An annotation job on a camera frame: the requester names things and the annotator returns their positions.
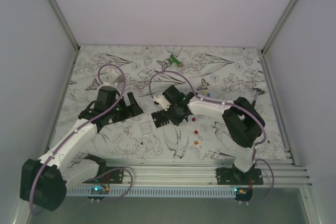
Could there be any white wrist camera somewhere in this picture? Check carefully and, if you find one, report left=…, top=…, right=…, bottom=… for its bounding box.
left=153, top=93, right=171, bottom=111
left=101, top=82, right=118, bottom=89

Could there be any right controller board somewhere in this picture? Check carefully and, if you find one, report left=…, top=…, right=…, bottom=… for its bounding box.
left=234, top=187, right=253, bottom=196

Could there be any left controller board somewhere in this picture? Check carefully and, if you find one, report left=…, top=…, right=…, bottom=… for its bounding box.
left=91, top=186, right=110, bottom=195

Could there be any black fuse box base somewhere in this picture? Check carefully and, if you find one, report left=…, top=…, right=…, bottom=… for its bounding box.
left=151, top=111, right=170, bottom=128

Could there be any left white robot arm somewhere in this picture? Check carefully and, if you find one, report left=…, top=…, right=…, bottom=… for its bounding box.
left=19, top=86, right=143, bottom=211

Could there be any white slotted cable duct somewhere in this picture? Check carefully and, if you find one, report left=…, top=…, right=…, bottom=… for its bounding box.
left=67, top=186, right=236, bottom=198

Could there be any controller board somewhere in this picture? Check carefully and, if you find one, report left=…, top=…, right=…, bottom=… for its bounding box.
left=91, top=186, right=110, bottom=195
left=234, top=187, right=253, bottom=196

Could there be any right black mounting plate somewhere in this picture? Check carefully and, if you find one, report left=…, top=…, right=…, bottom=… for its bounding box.
left=216, top=167, right=264, bottom=185

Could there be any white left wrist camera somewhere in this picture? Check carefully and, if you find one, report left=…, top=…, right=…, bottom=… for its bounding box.
left=101, top=82, right=118, bottom=89

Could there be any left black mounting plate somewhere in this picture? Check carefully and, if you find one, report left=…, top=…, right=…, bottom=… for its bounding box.
left=83, top=169, right=124, bottom=185

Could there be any small grey hammer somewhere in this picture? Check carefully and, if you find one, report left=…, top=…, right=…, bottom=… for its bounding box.
left=251, top=88, right=265, bottom=107

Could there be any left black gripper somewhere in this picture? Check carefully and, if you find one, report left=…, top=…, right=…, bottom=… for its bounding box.
left=107, top=92, right=143, bottom=123

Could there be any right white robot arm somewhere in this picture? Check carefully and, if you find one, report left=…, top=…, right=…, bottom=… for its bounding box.
left=152, top=86, right=267, bottom=185

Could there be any clear fuse box cover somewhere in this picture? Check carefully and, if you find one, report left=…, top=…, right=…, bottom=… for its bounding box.
left=139, top=121, right=152, bottom=135

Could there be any aluminium frame rail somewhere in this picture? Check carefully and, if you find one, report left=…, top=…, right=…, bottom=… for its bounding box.
left=107, top=158, right=312, bottom=188

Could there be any white and grey pipe fitting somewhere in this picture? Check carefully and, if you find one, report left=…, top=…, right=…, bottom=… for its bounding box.
left=106, top=66, right=124, bottom=84

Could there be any black mounting plate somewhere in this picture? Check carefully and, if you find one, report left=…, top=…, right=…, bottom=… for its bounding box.
left=83, top=169, right=124, bottom=185
left=216, top=167, right=264, bottom=185

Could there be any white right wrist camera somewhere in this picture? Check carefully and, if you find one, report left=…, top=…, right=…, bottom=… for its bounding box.
left=153, top=93, right=171, bottom=111

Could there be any floral printed table mat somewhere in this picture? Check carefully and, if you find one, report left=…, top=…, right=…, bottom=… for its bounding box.
left=51, top=46, right=287, bottom=159

